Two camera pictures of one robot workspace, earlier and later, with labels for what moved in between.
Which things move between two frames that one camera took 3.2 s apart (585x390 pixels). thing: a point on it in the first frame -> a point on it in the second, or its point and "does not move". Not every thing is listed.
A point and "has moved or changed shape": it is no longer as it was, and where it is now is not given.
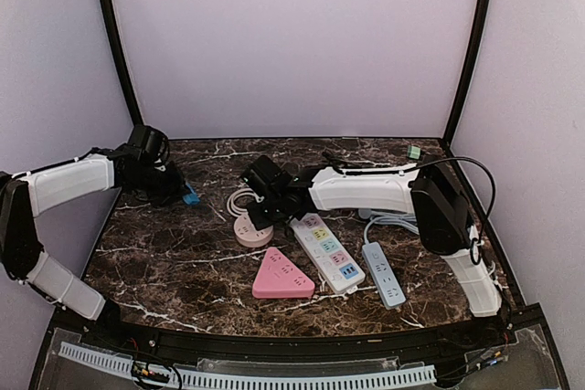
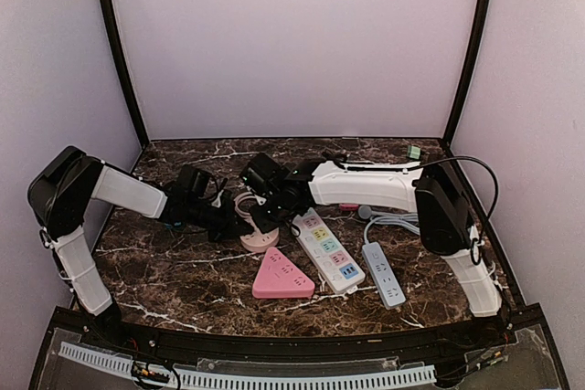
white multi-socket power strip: x=341 y=272 does not move
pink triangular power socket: x=277 y=278 does not move
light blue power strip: x=386 y=283 does not move
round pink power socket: x=247 y=234 has moved or changed shape
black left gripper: x=175 y=192 -> x=230 y=224
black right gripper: x=260 y=221 does not move
